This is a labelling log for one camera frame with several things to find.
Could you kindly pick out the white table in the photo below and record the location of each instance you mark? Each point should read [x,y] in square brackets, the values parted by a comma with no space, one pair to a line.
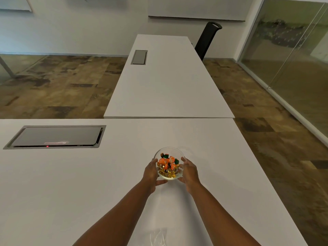
[167,79]

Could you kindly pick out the person's left hand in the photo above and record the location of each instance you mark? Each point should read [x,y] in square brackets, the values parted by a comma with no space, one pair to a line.
[150,175]

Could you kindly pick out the clear glass bowl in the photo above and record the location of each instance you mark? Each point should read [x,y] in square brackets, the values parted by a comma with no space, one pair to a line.
[169,163]

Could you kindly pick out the black office chair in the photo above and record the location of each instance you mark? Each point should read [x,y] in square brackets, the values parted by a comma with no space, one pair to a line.
[206,39]

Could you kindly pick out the person's right thumb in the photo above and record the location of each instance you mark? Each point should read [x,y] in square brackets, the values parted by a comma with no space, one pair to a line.
[181,179]

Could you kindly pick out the grey table leg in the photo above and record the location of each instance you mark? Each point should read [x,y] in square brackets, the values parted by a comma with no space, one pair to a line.
[7,66]

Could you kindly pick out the person's right forearm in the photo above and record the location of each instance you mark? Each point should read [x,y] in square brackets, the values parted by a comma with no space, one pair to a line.
[220,217]

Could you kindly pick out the person's left forearm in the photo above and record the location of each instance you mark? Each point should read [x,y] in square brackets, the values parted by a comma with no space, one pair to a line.
[116,217]

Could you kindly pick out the person's right hand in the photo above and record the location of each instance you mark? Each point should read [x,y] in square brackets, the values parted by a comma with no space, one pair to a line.
[190,174]

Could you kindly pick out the glass partition wall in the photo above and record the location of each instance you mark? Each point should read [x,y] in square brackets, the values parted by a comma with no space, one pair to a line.
[289,61]

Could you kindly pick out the clear plastic wrap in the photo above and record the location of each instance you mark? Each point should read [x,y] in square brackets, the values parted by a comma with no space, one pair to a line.
[157,236]

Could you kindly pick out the pile of wrapped candies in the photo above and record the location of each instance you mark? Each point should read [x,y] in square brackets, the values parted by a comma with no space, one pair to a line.
[168,165]

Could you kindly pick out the white wall panel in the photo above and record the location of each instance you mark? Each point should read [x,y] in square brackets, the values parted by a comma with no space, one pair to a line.
[197,8]

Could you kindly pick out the person's left thumb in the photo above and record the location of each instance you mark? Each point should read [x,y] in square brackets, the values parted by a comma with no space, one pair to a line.
[161,182]

